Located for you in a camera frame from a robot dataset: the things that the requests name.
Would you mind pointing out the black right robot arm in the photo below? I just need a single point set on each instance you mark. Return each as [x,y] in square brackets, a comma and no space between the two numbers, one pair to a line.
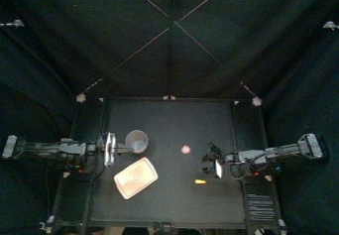
[282,151]

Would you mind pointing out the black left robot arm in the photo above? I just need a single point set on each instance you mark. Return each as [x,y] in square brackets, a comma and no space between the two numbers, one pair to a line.
[52,149]

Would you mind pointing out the pink toy shrimp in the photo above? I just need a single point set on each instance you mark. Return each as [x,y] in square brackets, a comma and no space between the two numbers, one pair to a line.
[186,149]

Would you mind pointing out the pink rectangular plate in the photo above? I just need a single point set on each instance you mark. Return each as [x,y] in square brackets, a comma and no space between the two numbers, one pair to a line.
[135,177]

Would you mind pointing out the grey plastic cup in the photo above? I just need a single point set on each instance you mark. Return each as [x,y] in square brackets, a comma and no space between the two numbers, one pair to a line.
[137,142]

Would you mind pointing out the small yellow orange toy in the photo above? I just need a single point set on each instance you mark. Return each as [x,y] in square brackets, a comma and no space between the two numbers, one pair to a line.
[201,181]

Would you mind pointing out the white text label sticker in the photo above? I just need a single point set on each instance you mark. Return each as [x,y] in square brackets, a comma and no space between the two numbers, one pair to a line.
[261,207]

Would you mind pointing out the silver frame corner bracket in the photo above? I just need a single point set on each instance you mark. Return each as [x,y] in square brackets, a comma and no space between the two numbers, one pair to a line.
[257,101]
[81,97]

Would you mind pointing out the silver frame middle bracket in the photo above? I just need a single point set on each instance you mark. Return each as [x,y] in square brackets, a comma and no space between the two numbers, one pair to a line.
[169,97]

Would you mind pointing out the silver frame clamp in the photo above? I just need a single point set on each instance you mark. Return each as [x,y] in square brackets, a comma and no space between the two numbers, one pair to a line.
[15,23]
[330,25]

